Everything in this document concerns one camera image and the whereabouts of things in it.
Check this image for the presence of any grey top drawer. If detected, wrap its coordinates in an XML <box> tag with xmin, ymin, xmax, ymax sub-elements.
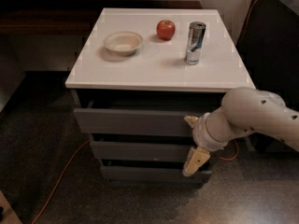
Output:
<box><xmin>74</xmin><ymin>96</ymin><xmax>220</xmax><ymax>137</ymax></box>

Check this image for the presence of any dark wooden bench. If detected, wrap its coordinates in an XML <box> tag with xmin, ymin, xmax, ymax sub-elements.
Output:
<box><xmin>0</xmin><ymin>0</ymin><xmax>202</xmax><ymax>36</ymax></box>

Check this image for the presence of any red apple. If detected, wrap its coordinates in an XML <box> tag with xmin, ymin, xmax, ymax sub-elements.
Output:
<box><xmin>156</xmin><ymin>20</ymin><xmax>176</xmax><ymax>40</ymax></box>

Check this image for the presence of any silver redbull can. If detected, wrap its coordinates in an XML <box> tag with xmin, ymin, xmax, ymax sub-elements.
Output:
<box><xmin>184</xmin><ymin>21</ymin><xmax>206</xmax><ymax>64</ymax></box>

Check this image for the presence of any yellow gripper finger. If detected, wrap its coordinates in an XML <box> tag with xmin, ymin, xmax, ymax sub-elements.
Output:
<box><xmin>184</xmin><ymin>116</ymin><xmax>199</xmax><ymax>128</ymax></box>
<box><xmin>182</xmin><ymin>147</ymin><xmax>210</xmax><ymax>176</ymax></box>

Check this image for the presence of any white-topped grey drawer cabinet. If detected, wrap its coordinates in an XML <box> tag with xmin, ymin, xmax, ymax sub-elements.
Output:
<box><xmin>64</xmin><ymin>7</ymin><xmax>257</xmax><ymax>185</ymax></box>

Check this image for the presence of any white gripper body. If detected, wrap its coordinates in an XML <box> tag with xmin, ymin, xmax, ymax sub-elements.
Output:
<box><xmin>192</xmin><ymin>113</ymin><xmax>227</xmax><ymax>152</ymax></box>

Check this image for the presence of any grey bottom drawer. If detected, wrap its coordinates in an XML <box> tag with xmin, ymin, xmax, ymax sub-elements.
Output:
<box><xmin>101</xmin><ymin>160</ymin><xmax>212</xmax><ymax>184</ymax></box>

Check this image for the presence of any orange cable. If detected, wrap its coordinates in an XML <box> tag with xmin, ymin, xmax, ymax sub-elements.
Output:
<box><xmin>30</xmin><ymin>0</ymin><xmax>299</xmax><ymax>224</ymax></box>

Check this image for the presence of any grey drawer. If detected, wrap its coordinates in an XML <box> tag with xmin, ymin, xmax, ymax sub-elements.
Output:
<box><xmin>101</xmin><ymin>160</ymin><xmax>212</xmax><ymax>184</ymax></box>
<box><xmin>74</xmin><ymin>96</ymin><xmax>220</xmax><ymax>137</ymax></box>
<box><xmin>91</xmin><ymin>136</ymin><xmax>195</xmax><ymax>162</ymax></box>

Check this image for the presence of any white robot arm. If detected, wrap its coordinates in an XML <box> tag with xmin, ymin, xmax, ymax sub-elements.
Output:
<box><xmin>183</xmin><ymin>88</ymin><xmax>299</xmax><ymax>176</ymax></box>

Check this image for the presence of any beige paper bowl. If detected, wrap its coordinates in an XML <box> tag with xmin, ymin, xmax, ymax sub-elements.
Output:
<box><xmin>103</xmin><ymin>31</ymin><xmax>143</xmax><ymax>56</ymax></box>

